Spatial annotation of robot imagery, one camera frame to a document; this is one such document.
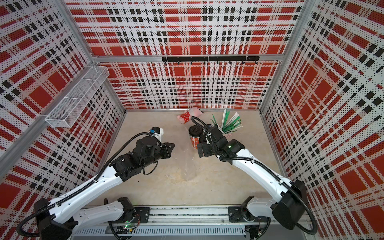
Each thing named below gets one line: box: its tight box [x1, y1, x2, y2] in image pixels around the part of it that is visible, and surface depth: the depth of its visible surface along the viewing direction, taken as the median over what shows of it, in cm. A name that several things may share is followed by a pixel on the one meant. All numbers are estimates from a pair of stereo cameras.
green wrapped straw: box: [222, 110, 241, 133], surface depth 97 cm
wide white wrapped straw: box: [224, 112, 240, 128], surface depth 94 cm
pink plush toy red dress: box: [176, 107, 203, 124], surface depth 113 cm
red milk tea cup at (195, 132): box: [188, 125, 204, 150], surface depth 88 cm
